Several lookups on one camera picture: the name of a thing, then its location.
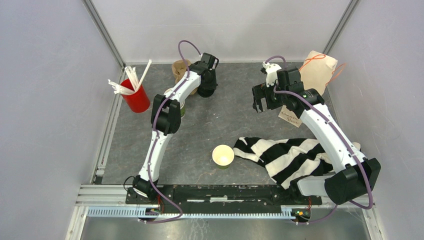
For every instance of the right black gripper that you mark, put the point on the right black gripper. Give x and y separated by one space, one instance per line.
262 91

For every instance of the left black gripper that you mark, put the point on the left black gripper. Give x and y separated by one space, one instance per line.
212 86

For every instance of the green paper coffee cup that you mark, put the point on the green paper coffee cup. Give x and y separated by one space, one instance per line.
223 156

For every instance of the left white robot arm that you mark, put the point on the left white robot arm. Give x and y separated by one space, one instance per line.
166 120

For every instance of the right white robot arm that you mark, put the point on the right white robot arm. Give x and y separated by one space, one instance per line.
354 174

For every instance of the brown cardboard cup carrier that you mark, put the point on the brown cardboard cup carrier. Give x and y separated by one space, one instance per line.
179 71

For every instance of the brown paper bag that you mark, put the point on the brown paper bag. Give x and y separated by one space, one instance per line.
318 70

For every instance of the black white striped cloth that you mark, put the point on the black white striped cloth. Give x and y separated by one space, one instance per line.
287 159

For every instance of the red plastic cup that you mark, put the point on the red plastic cup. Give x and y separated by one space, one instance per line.
137 102

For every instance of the white wrapped straws bundle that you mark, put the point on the white wrapped straws bundle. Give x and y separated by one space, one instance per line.
135 82

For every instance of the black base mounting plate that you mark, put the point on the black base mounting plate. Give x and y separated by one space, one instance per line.
222 199

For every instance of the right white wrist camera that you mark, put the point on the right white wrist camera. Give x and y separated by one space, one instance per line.
270 70

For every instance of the aluminium frame rail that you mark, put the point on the aluminium frame rail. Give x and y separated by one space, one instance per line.
101 213

